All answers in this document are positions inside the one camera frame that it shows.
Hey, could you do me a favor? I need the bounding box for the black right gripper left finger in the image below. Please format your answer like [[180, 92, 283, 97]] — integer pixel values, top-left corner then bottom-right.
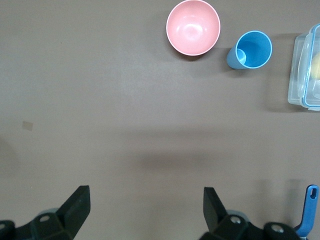
[[0, 184, 90, 240]]

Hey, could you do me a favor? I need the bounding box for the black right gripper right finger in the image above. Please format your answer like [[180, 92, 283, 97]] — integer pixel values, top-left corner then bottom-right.
[[199, 186, 301, 240]]

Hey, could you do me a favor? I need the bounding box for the pink bowl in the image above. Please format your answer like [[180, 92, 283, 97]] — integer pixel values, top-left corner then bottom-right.
[[166, 0, 221, 56]]

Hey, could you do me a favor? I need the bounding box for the clear plastic food container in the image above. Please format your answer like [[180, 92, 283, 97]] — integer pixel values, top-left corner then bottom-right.
[[287, 22, 320, 111]]

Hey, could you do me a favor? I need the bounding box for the blue cup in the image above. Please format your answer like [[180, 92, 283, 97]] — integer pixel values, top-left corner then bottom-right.
[[226, 30, 273, 70]]

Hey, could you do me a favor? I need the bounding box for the yellow food piece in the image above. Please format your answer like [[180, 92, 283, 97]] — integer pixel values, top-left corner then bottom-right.
[[309, 53, 320, 81]]

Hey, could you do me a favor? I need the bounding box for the black pot with blue handle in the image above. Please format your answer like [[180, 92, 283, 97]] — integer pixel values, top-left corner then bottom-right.
[[293, 184, 320, 238]]

